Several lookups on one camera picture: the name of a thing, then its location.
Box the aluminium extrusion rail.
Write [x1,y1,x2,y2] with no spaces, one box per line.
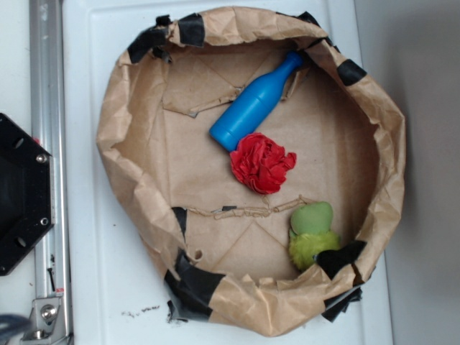
[29,1,74,344]

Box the crumpled red paper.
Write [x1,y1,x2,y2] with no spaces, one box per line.
[229,132,297,195]

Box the blue plastic bottle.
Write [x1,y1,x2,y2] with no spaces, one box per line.
[209,52,303,152]

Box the green plush toy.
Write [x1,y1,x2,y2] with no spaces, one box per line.
[288,201,341,271]

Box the brown paper bag basket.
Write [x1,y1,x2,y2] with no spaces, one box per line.
[96,6,405,336]

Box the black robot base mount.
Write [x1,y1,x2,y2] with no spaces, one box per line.
[1,114,53,276]

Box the metal corner bracket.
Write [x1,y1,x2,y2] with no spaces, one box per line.
[20,296,69,344]

